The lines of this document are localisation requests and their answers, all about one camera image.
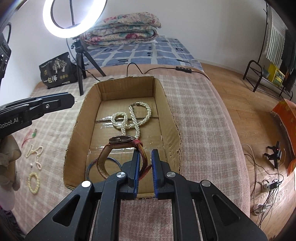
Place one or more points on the folded floral quilt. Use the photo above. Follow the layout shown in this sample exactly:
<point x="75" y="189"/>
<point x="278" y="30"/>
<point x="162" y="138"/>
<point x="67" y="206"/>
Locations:
<point x="123" y="29"/>

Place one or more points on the plaid pink blanket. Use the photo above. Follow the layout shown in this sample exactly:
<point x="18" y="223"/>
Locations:
<point x="210" y="146"/>

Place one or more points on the white ring light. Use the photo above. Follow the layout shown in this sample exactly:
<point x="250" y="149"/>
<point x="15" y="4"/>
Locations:
<point x="81" y="20"/>

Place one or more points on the dark hanging clothes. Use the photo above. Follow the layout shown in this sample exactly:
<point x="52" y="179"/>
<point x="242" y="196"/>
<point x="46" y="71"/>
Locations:
<point x="288" y="61"/>

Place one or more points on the blue patterned mattress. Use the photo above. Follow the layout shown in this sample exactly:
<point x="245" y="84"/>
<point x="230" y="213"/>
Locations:
<point x="161" y="51"/>

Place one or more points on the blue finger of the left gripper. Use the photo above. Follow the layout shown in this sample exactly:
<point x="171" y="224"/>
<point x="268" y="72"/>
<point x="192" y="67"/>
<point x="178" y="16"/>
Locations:
<point x="57" y="102"/>

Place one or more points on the left white gloved hand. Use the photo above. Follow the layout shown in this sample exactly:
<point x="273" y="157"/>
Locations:
<point x="10" y="180"/>

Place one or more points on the cardboard box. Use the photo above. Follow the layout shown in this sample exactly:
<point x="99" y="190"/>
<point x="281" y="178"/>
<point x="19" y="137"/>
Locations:
<point x="133" y="106"/>

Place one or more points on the black tripod stand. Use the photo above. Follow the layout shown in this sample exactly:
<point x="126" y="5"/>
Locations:
<point x="81" y="71"/>

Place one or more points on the black clothes rack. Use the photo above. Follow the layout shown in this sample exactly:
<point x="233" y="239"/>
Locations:
<point x="257" y="73"/>

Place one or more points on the brown leather watch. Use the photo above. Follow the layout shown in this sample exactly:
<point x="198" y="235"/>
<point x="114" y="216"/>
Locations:
<point x="121" y="146"/>

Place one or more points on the striped hanging towel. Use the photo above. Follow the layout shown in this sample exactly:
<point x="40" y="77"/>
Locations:
<point x="275" y="37"/>

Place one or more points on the black snack bag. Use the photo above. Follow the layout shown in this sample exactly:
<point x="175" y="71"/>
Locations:
<point x="58" y="71"/>

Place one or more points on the small black floor tripod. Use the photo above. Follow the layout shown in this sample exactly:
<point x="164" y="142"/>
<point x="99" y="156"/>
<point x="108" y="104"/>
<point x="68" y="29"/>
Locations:
<point x="276" y="155"/>

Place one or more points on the orange cloth covered table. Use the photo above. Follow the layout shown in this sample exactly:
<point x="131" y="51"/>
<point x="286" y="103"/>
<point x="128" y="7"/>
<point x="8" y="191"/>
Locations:
<point x="285" y="111"/>

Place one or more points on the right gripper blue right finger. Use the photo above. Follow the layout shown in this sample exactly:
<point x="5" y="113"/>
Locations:
<point x="162" y="177"/>

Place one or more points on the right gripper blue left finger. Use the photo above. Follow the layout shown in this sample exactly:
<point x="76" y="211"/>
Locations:
<point x="129" y="189"/>

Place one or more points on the yellow box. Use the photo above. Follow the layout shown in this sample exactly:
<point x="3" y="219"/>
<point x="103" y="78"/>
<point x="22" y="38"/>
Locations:
<point x="276" y="77"/>

